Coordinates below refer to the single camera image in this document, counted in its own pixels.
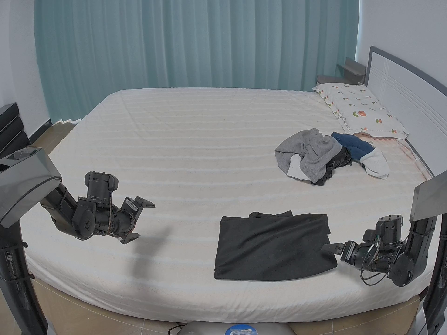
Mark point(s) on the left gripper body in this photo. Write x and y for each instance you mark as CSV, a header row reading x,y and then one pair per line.
x,y
122,222

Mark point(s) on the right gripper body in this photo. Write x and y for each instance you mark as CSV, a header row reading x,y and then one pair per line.
x,y
354,253

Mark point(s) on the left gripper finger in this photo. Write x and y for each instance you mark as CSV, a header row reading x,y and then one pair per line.
x,y
129,238
145,202

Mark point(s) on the black T-shirt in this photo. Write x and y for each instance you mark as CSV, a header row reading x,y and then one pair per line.
x,y
272,246

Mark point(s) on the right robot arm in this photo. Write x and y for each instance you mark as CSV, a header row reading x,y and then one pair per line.
x,y
426,201

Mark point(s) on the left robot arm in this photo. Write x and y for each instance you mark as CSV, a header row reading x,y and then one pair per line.
x,y
24,183

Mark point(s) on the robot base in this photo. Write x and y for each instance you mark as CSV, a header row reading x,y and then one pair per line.
x,y
209,329

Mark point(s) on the bed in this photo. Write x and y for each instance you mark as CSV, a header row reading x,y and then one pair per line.
x,y
209,134

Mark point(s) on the pile of clothes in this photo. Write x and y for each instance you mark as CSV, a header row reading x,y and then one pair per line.
x,y
310,148

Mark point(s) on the white printed pillow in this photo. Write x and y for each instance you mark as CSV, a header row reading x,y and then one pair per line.
x,y
363,110

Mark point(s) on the black chest of drawers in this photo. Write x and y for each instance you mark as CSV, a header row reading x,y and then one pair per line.
x,y
12,127

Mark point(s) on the blue-green curtain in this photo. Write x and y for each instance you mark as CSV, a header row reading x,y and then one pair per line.
x,y
174,30

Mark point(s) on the grey bedside table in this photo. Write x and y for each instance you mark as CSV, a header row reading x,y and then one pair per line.
x,y
352,67

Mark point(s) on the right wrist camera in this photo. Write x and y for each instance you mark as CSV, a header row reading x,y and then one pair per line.
x,y
369,237

